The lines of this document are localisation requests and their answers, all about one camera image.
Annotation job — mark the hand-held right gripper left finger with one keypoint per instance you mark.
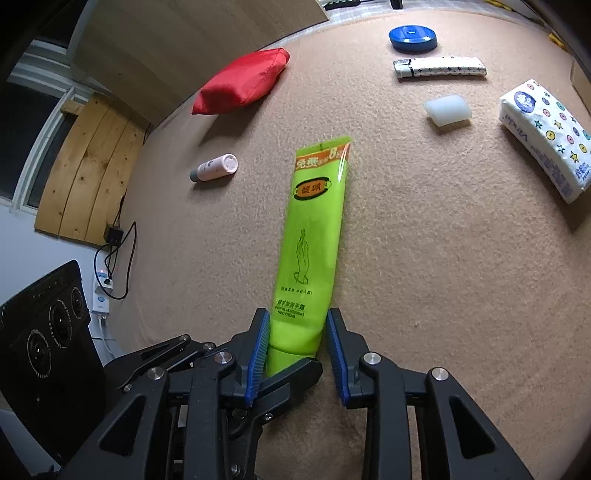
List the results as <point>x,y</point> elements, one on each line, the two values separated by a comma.
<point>258,355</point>

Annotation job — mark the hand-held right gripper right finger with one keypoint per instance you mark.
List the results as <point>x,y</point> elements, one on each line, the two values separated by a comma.
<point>334,355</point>

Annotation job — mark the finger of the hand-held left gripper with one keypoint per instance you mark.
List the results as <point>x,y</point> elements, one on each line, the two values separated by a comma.
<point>295,376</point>
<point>152,355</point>

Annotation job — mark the green hand cream tube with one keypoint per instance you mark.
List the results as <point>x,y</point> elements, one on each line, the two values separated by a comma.
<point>304,230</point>

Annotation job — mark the small pink bottle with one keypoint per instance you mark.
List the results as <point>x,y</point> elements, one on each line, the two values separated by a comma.
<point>214,168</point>

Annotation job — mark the translucent white cap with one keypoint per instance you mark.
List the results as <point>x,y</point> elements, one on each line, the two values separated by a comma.
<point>448,110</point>

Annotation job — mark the red fabric pouch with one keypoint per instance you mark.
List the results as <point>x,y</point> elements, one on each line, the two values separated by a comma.
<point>240,81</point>

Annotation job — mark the white patterned lighter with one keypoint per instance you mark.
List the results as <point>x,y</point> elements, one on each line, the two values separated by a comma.
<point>443,68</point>

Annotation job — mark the white patterned tissue pack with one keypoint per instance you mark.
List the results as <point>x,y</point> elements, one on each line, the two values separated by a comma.
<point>545,129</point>

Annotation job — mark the cardboard box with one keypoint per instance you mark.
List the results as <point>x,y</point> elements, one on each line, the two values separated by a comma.
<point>581,74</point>

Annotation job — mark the white power strip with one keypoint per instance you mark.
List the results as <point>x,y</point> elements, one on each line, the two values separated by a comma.
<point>100,302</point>

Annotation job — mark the white plug charger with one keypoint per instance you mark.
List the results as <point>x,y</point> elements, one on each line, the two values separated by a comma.
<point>104,280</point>

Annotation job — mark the wooden slat board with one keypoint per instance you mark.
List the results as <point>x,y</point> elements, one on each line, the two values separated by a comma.
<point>92,175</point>

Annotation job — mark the blue round tin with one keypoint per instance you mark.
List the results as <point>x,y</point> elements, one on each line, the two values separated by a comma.
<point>412,37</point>

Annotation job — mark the black power strip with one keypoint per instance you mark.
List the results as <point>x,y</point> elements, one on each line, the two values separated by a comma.
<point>341,3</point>

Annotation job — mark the white window frame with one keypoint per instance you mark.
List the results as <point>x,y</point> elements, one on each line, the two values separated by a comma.
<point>41,115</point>

